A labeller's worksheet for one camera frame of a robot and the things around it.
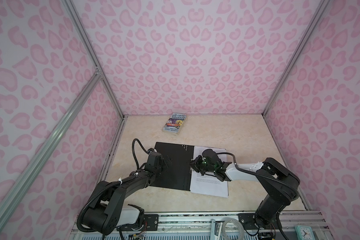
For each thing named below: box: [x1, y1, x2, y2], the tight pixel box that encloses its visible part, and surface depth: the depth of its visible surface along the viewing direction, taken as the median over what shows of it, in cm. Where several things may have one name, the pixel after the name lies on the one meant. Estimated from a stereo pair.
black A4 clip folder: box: [149, 142, 195, 191], surface depth 92 cm
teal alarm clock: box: [294, 225, 316, 240], surface depth 70 cm
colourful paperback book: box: [162, 112, 187, 136], surface depth 115 cm
